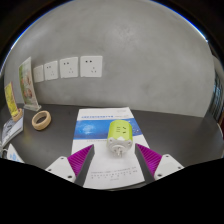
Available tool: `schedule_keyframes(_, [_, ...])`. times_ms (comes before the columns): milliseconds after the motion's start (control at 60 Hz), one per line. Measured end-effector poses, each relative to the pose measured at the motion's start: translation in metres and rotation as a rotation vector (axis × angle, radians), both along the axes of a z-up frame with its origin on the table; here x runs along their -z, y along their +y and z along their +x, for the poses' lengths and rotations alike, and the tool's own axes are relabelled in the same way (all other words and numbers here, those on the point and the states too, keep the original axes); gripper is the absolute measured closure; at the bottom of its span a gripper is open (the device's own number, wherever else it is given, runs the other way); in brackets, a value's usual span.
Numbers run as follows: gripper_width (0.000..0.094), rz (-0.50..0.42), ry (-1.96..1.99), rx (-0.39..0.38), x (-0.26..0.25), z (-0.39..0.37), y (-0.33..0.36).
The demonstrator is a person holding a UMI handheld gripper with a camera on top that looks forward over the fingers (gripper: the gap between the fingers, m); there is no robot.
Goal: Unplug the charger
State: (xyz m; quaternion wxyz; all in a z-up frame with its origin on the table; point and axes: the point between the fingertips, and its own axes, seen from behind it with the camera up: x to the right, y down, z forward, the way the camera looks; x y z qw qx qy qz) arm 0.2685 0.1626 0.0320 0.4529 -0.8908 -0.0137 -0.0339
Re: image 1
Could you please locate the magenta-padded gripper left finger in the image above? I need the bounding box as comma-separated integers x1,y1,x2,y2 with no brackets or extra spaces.
44,144,96,186

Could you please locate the black-framed glass partition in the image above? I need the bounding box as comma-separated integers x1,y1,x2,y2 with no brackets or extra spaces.
208,43,224,124

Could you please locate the grey wall switch plate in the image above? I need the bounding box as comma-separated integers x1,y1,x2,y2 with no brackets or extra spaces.
33,64,45,84

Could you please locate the grey printed brochure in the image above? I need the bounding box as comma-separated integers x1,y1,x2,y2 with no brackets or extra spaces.
0,117,25,148

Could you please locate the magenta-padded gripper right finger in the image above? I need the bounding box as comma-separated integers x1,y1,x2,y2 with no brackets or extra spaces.
134,143,185,185

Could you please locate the white booklet with blue band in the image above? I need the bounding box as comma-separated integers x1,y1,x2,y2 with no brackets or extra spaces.
70,107,150,190

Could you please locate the large menu sign acrylic stand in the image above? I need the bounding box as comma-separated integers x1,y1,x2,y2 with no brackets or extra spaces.
18,56,42,112

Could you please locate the beige tape roll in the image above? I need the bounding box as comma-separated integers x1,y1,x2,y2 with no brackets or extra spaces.
31,110,52,131

